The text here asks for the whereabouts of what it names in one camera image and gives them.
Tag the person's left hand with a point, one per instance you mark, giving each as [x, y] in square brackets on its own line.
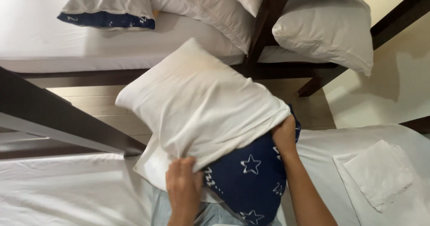
[183, 185]

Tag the person's right hand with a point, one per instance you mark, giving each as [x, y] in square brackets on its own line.
[285, 135]

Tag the person's left fingers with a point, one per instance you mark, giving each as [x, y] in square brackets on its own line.
[184, 165]

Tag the white pillowcase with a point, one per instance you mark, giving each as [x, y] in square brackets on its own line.
[201, 108]

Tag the person's light blue trousers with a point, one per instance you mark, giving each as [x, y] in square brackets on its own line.
[208, 212]

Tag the white bed sheet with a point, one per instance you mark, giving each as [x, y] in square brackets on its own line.
[67, 189]

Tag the large white pillow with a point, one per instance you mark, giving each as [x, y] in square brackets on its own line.
[218, 14]

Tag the white mattress with fitted sheet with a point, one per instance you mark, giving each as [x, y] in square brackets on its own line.
[84, 41]

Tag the folded white sheet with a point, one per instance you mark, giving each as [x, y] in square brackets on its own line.
[349, 192]

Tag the half-covered blue star-print pillow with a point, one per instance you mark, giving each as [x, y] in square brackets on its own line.
[109, 7]

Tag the folded white towel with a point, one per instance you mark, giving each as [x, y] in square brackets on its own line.
[378, 174]

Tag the dark wooden bed rail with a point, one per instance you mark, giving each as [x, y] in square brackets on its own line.
[50, 118]

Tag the dark wooden bunk bed frame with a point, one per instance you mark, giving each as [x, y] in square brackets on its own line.
[268, 34]

